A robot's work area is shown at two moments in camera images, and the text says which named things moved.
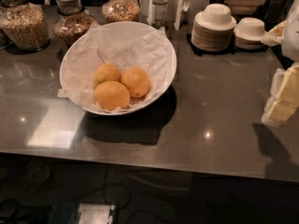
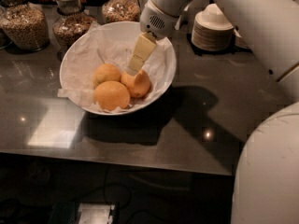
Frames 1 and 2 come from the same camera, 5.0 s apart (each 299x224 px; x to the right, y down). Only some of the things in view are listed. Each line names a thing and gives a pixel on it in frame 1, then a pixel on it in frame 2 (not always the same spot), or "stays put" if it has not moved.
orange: x=111 y=94 stays put
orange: x=136 y=80 stays put
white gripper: x=291 y=38 → x=156 y=21
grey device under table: x=82 y=213 stays put
